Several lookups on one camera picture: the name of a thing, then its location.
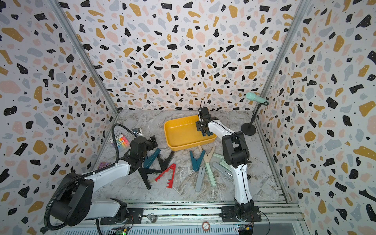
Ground black open pliers lower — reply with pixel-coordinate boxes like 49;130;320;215
138;167;162;190

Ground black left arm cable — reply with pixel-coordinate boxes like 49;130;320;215
112;123;139;164

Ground red open pruning pliers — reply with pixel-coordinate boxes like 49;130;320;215
155;164;177;189

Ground silver round knob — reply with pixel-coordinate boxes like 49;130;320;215
147;213;157;223

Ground coloured marker pack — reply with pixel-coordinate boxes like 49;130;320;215
115;133;130;149

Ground yellow plastic storage box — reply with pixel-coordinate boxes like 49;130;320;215
164;115;217;151

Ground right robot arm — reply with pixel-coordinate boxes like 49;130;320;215
196;107;254;206

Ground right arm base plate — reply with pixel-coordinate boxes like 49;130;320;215
219;205;261;223

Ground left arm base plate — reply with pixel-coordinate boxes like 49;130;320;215
100;208;144;226

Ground black microphone stand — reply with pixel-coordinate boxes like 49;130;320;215
241;101;269;136

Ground mint green pruning pliers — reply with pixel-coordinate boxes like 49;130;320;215
205;163;216;187

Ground cream open pruning pliers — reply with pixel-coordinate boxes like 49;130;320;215
198;145;216;163

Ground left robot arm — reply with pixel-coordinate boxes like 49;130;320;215
44;136;158;231

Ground teal pliers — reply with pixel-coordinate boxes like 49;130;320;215
190;150;206;172
144;148;161;169
205;131;213;137

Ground small pink card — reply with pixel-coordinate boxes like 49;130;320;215
98;162;111;169

